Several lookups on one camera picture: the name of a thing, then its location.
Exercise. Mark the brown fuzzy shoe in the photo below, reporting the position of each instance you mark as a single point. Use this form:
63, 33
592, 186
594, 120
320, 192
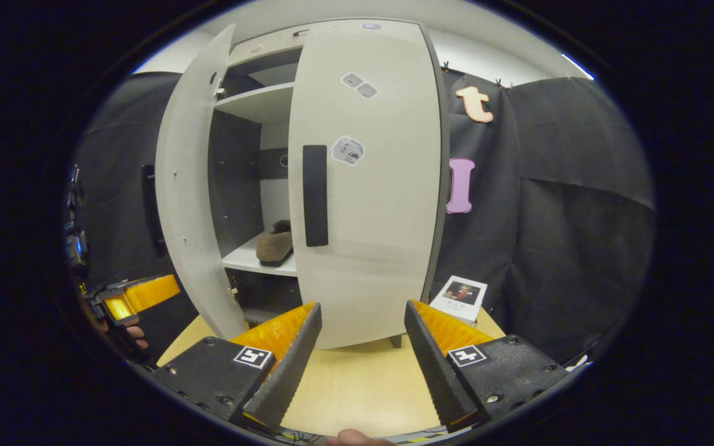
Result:
274, 246

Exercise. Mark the white shoe cabinet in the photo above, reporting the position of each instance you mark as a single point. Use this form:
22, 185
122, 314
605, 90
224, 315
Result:
239, 186

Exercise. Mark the black backdrop cloth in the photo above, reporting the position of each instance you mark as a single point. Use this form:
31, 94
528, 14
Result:
580, 248
115, 136

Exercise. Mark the white cabinet door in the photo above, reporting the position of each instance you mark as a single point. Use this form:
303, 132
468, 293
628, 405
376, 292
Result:
382, 217
189, 186

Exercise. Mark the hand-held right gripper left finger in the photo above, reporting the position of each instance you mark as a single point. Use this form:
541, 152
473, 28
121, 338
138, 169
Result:
289, 371

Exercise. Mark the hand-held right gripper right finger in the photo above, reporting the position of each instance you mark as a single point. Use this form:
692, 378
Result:
434, 371

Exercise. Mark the metal door hinge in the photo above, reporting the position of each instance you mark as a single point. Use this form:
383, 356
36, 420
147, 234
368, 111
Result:
233, 290
220, 93

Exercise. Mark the white cabinet shelf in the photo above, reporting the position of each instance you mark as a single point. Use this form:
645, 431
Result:
245, 259
258, 102

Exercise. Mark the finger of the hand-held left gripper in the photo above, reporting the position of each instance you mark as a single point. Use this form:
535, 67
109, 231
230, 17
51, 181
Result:
120, 308
149, 292

